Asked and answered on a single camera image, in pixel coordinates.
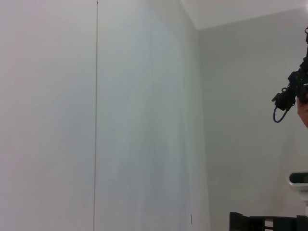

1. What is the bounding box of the blue cable loop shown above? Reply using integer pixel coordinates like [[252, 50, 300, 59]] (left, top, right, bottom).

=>
[[273, 105, 291, 124]]

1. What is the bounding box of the skin-toned person part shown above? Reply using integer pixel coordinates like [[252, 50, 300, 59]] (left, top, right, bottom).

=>
[[296, 98, 308, 128]]

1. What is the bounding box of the white device with dark visor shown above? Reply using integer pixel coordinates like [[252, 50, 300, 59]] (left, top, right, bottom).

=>
[[288, 172, 308, 212]]

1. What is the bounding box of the black metal frame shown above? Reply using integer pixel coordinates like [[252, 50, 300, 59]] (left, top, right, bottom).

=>
[[229, 211, 308, 231]]

